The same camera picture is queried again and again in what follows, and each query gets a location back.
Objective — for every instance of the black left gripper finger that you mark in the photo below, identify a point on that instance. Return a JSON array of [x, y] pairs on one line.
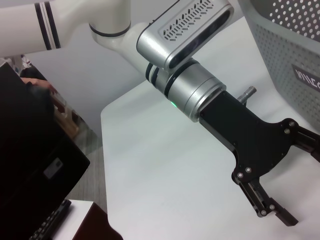
[[265, 202], [310, 143]]

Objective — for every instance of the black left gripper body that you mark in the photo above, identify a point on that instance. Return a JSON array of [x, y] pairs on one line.
[[250, 140]]

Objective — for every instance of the grey-green perforated storage bin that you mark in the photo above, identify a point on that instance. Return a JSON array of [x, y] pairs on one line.
[[280, 62]]

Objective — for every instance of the left gripper silver connector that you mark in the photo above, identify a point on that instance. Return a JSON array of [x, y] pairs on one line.
[[247, 93]]

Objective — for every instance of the dark brown box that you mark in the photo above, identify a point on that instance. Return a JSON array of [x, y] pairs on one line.
[[97, 225]]

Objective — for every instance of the wooden stand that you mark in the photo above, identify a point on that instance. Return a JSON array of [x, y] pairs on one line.
[[66, 117]]

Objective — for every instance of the black keyboard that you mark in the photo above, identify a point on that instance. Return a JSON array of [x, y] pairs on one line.
[[50, 222]]

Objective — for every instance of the black monitor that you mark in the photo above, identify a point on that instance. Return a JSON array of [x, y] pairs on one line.
[[30, 150]]

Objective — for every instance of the person in background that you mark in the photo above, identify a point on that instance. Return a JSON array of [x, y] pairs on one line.
[[35, 81]]

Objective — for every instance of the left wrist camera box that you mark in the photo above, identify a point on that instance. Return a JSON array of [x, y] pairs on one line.
[[175, 37]]

